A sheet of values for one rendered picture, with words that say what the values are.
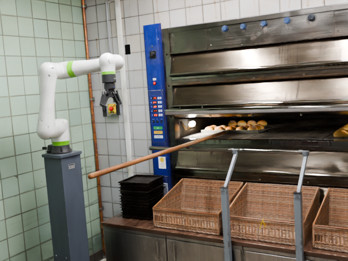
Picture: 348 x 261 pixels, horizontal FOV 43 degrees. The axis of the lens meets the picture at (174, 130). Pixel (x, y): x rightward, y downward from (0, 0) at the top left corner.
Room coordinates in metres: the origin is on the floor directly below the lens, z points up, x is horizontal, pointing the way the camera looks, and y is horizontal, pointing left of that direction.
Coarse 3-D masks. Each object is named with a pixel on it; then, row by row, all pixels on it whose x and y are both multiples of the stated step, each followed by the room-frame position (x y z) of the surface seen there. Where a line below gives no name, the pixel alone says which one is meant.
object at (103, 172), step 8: (208, 136) 3.49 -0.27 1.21; (216, 136) 3.60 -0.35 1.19; (184, 144) 3.15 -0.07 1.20; (192, 144) 3.25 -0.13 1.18; (160, 152) 2.88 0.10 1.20; (168, 152) 2.96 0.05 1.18; (136, 160) 2.65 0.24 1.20; (144, 160) 2.72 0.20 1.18; (112, 168) 2.46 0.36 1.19; (120, 168) 2.51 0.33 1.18; (88, 176) 2.31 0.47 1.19; (96, 176) 2.34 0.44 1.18
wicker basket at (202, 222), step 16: (176, 192) 3.51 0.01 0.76; (192, 192) 3.54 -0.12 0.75; (208, 192) 3.46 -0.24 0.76; (160, 208) 3.18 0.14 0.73; (176, 208) 3.49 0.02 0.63; (192, 208) 3.50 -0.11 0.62; (208, 208) 3.43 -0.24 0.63; (160, 224) 3.19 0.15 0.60; (176, 224) 3.12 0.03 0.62; (192, 224) 3.19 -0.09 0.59; (208, 224) 3.16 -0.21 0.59
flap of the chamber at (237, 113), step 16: (176, 112) 3.49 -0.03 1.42; (192, 112) 3.42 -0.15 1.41; (208, 112) 3.34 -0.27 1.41; (224, 112) 3.27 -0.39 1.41; (240, 112) 3.21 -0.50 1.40; (256, 112) 3.14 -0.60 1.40; (272, 112) 3.09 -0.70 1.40; (288, 112) 3.04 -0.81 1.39; (304, 112) 3.00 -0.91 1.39; (320, 112) 2.97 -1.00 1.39; (336, 112) 2.93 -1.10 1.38
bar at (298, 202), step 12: (228, 180) 2.85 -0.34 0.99; (300, 180) 2.62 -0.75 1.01; (228, 192) 2.82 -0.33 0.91; (300, 192) 2.56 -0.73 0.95; (228, 204) 2.81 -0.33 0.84; (300, 204) 2.54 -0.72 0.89; (228, 216) 2.80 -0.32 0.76; (300, 216) 2.54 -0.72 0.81; (228, 228) 2.79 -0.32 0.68; (300, 228) 2.54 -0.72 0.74; (228, 240) 2.79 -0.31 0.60; (300, 240) 2.54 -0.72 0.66; (228, 252) 2.79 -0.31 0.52; (300, 252) 2.54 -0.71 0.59
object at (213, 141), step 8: (240, 144) 3.37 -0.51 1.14; (248, 144) 3.34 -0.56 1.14; (256, 144) 3.30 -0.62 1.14; (264, 144) 3.27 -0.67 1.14; (272, 144) 3.24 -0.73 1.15; (280, 144) 3.21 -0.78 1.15; (288, 144) 3.17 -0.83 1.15; (296, 144) 3.14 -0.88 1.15; (304, 144) 3.11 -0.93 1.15; (312, 144) 3.08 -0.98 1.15; (320, 144) 3.06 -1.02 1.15; (328, 144) 3.03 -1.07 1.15; (336, 144) 3.00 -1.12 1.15; (344, 144) 2.97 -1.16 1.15
